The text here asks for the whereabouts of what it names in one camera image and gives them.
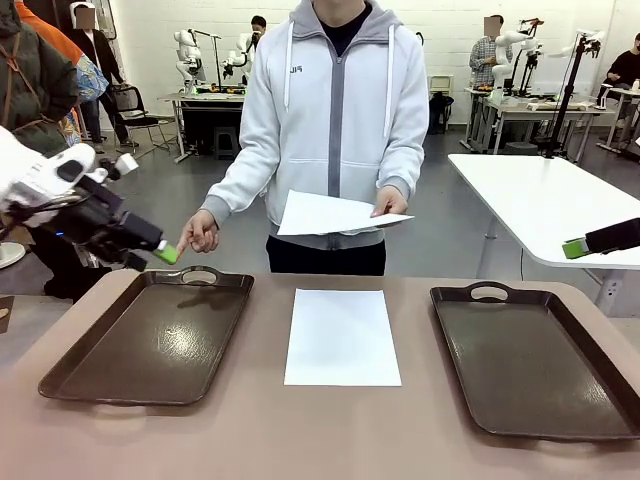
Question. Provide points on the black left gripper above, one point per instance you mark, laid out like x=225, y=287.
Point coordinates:
x=100, y=225

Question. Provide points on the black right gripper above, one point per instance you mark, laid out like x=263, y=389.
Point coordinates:
x=615, y=236

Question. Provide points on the white A4 paper sheet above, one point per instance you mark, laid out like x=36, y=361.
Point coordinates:
x=320, y=215
x=342, y=340

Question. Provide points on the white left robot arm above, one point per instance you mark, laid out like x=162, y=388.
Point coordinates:
x=25, y=170

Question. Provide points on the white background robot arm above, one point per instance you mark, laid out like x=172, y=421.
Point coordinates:
x=187, y=50
x=505, y=65
x=242, y=50

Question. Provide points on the person's right forearm grey sleeve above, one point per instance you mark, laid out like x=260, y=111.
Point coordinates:
x=230, y=190

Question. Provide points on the person's left forearm grey sleeve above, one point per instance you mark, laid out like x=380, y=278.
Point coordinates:
x=405, y=170

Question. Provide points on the person's right hand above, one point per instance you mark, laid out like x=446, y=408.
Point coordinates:
x=202, y=232

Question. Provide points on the person's left hand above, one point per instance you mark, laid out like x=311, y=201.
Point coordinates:
x=392, y=202

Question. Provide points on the white rounded table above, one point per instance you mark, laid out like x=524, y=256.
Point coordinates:
x=540, y=200

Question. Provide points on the brown plastic tray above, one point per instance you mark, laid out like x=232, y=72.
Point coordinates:
x=150, y=340
x=525, y=360

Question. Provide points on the grey round floor base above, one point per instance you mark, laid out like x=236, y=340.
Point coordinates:
x=521, y=148

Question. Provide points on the black step stool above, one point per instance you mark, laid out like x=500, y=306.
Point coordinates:
x=226, y=142

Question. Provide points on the long grey background workbench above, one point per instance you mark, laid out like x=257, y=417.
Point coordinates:
x=545, y=111

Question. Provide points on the white round stand base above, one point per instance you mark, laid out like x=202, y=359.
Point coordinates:
x=10, y=255

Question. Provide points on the black tripod stand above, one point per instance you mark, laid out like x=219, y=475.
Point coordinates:
x=565, y=100

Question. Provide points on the white desk lamp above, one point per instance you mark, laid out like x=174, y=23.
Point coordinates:
x=602, y=97

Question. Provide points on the black office chair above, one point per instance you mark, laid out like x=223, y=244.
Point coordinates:
x=131, y=102

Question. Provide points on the white background desk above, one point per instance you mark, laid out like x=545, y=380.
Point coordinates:
x=627, y=92

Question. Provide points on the grey background robot table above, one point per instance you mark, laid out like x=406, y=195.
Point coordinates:
x=210, y=97

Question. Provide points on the seated person in black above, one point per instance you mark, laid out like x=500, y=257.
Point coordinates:
x=625, y=67

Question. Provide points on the person in grey hoodie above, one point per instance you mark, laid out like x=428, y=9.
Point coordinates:
x=310, y=125

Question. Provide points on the person in black jacket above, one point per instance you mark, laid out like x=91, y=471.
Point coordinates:
x=97, y=55

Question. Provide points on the white framed chair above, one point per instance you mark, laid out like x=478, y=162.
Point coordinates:
x=442, y=85

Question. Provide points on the person in checkered shirt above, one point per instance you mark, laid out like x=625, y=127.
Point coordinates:
x=482, y=55

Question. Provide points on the bystander in green jacket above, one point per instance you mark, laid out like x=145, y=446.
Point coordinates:
x=35, y=75

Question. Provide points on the black-haired person behind robots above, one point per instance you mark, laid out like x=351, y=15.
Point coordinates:
x=258, y=30

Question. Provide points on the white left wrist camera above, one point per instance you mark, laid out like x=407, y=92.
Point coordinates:
x=127, y=162

